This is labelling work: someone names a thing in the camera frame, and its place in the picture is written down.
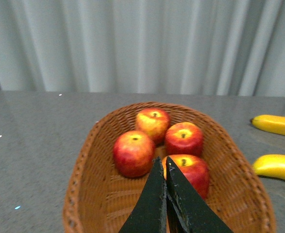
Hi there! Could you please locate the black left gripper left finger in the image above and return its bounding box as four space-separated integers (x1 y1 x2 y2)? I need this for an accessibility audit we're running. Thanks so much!
119 157 167 233

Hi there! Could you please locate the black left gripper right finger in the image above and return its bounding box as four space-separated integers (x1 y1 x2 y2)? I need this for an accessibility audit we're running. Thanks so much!
166 157 232 233

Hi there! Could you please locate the red yellow apple large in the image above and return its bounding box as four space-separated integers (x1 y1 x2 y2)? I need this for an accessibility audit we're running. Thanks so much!
162 154 210 200

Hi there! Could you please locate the dark red apple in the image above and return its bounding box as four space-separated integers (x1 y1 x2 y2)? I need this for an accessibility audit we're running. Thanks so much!
165 122 204 157

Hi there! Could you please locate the yellow banana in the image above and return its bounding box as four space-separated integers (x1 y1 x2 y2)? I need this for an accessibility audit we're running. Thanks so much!
252 154 285 180
250 115 285 136

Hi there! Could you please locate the brown wicker basket left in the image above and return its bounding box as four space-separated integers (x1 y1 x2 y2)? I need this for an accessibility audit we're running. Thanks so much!
63 102 276 233

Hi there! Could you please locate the red apple front left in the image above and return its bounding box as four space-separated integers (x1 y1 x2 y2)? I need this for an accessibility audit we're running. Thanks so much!
113 130 155 178

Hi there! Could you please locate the red yellow apple back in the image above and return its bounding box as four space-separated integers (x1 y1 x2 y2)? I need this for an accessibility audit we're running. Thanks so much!
135 108 170 145

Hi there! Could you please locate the white pleated curtain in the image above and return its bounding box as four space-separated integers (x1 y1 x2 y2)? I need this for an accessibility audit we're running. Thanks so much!
0 0 285 97

